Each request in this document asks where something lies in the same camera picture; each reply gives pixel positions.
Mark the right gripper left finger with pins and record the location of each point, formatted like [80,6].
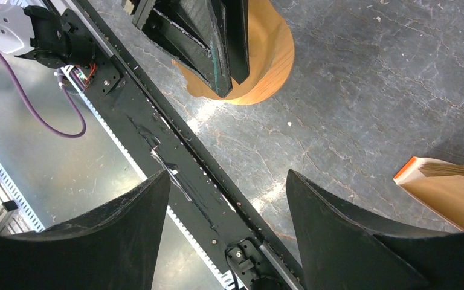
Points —
[113,246]

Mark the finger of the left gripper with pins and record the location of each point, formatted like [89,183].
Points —
[193,33]
[236,28]

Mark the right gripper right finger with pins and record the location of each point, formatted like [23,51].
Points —
[344,246]

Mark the round wooden dripper stand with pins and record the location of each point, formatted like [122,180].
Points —
[270,69]

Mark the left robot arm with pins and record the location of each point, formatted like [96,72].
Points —
[41,34]

